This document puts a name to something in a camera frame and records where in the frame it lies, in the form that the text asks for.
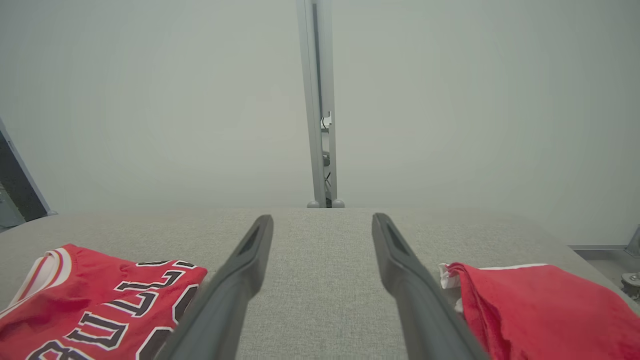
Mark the metal caster wheel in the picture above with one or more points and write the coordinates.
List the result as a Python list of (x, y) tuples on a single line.
[(631, 285)]

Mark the red Bulls jersey white sleeves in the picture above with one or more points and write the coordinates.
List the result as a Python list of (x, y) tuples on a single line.
[(85, 305)]

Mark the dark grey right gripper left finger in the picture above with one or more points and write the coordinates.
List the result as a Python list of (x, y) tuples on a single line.
[(225, 300)]

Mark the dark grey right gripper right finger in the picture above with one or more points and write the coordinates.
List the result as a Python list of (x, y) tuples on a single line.
[(415, 300)]

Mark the red shorts white trim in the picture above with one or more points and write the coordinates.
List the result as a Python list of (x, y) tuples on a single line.
[(540, 310)]

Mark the dark panel with grey frame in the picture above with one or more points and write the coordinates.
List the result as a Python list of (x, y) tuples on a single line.
[(17, 185)]

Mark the grey baseboard rail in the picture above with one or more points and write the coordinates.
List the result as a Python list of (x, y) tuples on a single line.
[(600, 247)]

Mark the grey metal partition post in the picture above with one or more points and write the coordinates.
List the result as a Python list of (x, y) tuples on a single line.
[(318, 100)]

